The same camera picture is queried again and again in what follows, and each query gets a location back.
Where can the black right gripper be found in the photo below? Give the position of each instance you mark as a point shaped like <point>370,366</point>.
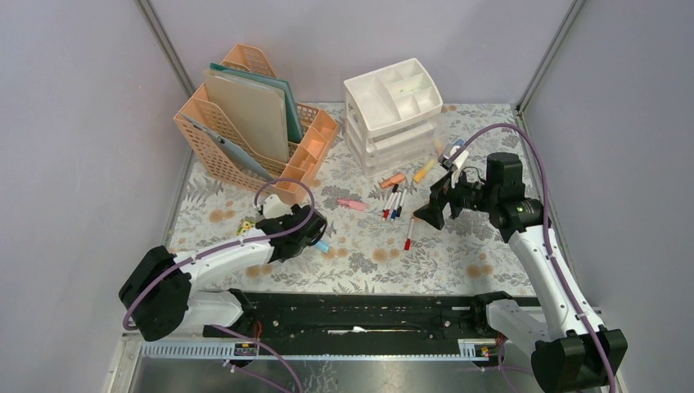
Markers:
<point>441,194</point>

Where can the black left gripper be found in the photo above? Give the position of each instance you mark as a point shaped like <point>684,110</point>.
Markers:
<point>281,219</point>

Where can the light blue highlighter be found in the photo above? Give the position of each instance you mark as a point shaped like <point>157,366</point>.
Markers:
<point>323,246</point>

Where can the white plastic drawer unit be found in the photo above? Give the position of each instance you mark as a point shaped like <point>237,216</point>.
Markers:
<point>390,116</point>

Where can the light blue clipboard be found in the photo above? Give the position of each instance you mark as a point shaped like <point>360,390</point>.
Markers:
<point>231,150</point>

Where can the teal file folder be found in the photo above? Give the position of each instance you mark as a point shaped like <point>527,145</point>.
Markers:
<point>295,131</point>

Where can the beige file folder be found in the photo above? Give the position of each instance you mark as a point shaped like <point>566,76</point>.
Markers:
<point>256,110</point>

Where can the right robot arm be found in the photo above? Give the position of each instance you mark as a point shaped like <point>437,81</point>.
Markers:
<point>572,349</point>

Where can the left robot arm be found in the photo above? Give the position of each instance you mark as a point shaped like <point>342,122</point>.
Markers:
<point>167,293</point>

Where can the yellow orange highlighter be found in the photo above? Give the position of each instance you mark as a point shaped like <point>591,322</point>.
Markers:
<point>424,170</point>

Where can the blue cap whiteboard marker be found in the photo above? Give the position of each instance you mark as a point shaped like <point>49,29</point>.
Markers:
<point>395,206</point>

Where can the yellow owl eraser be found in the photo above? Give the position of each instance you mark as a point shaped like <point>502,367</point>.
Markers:
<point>245,226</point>

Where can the black cap whiteboard marker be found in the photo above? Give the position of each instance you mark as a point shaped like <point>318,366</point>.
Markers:
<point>388,200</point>

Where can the red cap whiteboard marker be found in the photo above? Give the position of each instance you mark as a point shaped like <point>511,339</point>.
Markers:
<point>386,214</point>

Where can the orange highlighter centre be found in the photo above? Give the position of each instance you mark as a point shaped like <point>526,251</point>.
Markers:
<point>392,180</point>

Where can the yellow pink highlighter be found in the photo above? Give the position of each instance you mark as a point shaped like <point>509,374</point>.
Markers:
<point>438,147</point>

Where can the pink highlighter centre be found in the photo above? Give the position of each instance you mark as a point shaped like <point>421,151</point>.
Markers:
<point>351,204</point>

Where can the orange plastic file organizer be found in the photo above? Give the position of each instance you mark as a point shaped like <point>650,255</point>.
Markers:
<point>306,157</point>

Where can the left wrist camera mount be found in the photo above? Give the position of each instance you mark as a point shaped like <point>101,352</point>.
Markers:
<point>272,207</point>

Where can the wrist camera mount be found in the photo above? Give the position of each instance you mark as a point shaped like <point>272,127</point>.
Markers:
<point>454,164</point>
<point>272,207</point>

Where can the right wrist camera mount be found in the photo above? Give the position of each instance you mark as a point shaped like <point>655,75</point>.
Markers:
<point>454,164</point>

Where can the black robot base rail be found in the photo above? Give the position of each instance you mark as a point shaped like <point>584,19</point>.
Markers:
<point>361,324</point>

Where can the right aluminium frame post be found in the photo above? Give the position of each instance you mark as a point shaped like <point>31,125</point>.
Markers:
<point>550,54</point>

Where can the aluminium frame post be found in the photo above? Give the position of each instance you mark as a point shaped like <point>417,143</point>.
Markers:
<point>550,54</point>
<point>161,36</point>

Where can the left aluminium frame post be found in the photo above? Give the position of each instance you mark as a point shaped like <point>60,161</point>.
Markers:
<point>161,36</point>

